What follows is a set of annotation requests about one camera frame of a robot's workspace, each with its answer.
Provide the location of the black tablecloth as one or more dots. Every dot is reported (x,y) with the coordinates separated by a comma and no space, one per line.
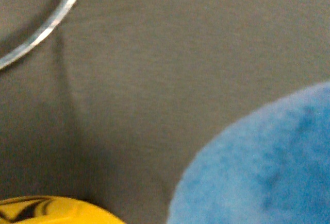
(114,105)

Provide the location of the black frying pan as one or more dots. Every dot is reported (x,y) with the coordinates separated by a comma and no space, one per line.
(39,35)

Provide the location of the blue plush ball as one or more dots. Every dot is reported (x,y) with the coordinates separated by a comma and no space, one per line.
(271,166)

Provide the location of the yellow black soccer ball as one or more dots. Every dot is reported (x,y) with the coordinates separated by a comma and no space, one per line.
(53,209)

